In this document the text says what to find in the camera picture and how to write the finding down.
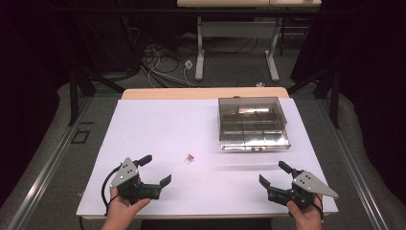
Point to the clear plastic compartment box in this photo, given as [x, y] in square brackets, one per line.
[252, 124]

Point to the black curtain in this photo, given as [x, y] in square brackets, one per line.
[28, 80]
[370, 80]

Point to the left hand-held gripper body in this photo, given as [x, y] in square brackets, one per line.
[127, 174]

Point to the small red and clear item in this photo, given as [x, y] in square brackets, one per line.
[189, 158]

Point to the white floor plug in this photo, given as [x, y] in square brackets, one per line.
[260, 84]

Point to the person's left hand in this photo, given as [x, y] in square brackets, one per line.
[119, 211]

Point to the white table sheet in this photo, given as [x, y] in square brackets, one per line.
[166, 127]

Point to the person's right hand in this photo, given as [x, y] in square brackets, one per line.
[308, 218]

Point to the white power adapter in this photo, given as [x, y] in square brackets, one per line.
[188, 64]

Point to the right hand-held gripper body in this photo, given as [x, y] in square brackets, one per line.
[308, 185]

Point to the black metal stand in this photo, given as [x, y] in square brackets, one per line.
[333, 96]
[76, 96]

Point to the white-legged desk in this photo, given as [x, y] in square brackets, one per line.
[236, 28]

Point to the aluminium floor rail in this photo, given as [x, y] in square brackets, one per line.
[354, 166]
[48, 166]

